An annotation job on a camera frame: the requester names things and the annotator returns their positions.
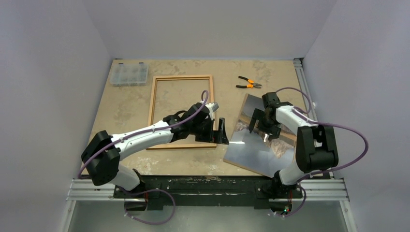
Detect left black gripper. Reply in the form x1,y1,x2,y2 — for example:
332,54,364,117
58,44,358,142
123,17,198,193
190,117,228,145

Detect landscape photo print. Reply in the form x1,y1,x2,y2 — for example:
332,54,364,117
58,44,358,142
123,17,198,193
224,94,296,177

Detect wooden picture frame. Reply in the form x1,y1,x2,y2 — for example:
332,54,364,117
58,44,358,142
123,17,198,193
146,74,218,150

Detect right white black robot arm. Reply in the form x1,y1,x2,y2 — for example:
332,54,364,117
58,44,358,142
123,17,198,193
249,92,338,197

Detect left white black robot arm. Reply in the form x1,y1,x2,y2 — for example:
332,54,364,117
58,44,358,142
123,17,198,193
81,101,229,198

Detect orange black pliers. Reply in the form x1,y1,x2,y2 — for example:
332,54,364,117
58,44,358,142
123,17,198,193
235,76,262,88

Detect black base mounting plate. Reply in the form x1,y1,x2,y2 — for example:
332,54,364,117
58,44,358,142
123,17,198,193
114,175,303,214

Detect clear plastic organizer box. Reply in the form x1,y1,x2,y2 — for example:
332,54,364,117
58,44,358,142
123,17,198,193
109,62,149,87

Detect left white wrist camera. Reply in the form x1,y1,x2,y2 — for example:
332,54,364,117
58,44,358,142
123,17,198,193
205,102,219,114

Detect aluminium rail frame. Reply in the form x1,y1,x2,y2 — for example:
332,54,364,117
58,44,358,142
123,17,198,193
65,58,358,232

